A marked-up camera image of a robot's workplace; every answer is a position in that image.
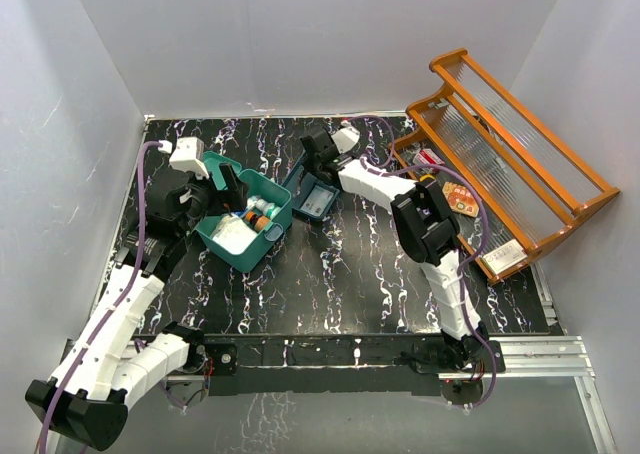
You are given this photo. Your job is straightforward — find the blue white medicine box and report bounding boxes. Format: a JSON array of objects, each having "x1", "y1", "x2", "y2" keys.
[{"x1": 234, "y1": 196, "x2": 261, "y2": 217}]

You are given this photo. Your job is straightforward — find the white medicine bottle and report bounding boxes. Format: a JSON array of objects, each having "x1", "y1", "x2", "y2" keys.
[{"x1": 255, "y1": 199, "x2": 281, "y2": 219}]

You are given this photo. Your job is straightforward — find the brown medicine bottle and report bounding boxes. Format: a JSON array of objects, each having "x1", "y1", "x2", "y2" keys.
[{"x1": 244, "y1": 211, "x2": 271, "y2": 233}]

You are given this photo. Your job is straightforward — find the white gauze pack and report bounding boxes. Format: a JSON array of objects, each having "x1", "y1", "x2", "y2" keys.
[{"x1": 211, "y1": 215, "x2": 257, "y2": 255}]

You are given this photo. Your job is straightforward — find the green medicine box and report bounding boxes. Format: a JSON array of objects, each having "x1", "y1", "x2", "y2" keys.
[{"x1": 196, "y1": 151, "x2": 292, "y2": 273}]

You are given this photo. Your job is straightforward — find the dark teal divider tray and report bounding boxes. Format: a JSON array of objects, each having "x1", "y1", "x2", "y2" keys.
[{"x1": 281, "y1": 153, "x2": 340, "y2": 224}]

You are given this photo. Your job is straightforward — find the blue white blister card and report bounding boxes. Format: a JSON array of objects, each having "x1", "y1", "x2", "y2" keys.
[{"x1": 300, "y1": 184, "x2": 334, "y2": 217}]

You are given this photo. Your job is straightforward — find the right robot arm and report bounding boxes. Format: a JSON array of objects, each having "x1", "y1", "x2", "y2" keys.
[{"x1": 300, "y1": 127, "x2": 488, "y2": 371}]

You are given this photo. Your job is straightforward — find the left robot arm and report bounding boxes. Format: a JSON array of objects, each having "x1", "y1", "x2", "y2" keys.
[{"x1": 25, "y1": 163, "x2": 249, "y2": 452}]

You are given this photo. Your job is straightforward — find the red white small box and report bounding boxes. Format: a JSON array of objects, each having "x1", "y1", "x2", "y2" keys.
[{"x1": 413, "y1": 148, "x2": 445, "y2": 166}]

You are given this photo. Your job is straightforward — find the orange patterned card pack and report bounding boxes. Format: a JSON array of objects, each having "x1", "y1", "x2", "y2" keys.
[{"x1": 442, "y1": 181, "x2": 479, "y2": 218}]

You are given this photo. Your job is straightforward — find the orange wooden shelf rack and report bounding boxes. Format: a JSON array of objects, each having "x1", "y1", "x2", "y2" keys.
[{"x1": 394, "y1": 48, "x2": 620, "y2": 283}]

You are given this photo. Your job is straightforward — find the white label box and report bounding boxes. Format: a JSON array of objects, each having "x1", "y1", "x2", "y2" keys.
[{"x1": 482, "y1": 239, "x2": 527, "y2": 275}]

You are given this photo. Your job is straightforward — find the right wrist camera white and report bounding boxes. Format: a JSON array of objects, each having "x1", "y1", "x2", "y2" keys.
[{"x1": 331, "y1": 120, "x2": 360, "y2": 154}]

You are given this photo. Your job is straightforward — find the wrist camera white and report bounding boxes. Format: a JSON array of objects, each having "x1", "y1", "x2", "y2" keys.
[
  {"x1": 158, "y1": 137, "x2": 209, "y2": 180},
  {"x1": 331, "y1": 120, "x2": 360, "y2": 154}
]

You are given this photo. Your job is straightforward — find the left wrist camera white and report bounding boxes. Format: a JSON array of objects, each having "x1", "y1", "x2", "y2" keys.
[{"x1": 158, "y1": 137, "x2": 209, "y2": 180}]

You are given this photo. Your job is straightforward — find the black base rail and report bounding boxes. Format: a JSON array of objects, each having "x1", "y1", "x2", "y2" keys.
[{"x1": 169, "y1": 334, "x2": 506, "y2": 397}]

